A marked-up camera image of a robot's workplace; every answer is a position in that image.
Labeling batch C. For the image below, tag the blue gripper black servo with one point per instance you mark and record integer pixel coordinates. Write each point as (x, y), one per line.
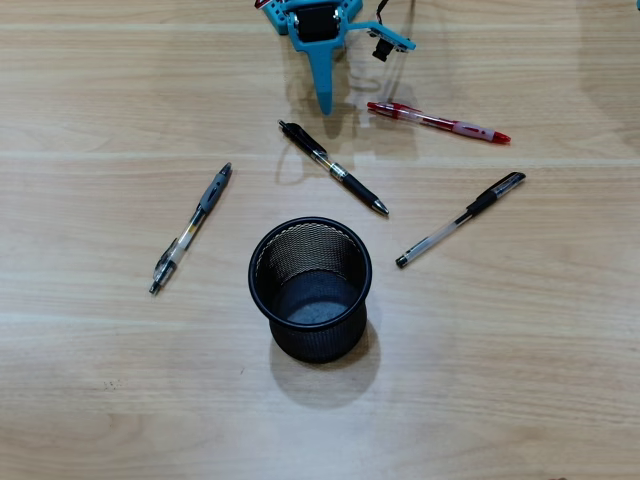
(320, 29)

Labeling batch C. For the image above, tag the black retractable pen silver tip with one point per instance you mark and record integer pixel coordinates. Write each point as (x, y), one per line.
(357, 187)

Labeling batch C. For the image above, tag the red pen with white grip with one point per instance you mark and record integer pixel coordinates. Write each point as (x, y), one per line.
(470, 130)

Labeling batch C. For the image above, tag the clear pen with grey grip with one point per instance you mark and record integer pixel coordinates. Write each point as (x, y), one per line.
(212, 192)

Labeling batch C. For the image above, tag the clear gel pen black cap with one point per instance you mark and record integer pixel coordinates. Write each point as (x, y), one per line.
(482, 204)

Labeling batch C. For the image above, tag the black mesh pen holder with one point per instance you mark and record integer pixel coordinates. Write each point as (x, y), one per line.
(320, 345)

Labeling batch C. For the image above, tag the wrist camera on blue plate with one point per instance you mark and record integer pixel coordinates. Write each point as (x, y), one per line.
(395, 42)

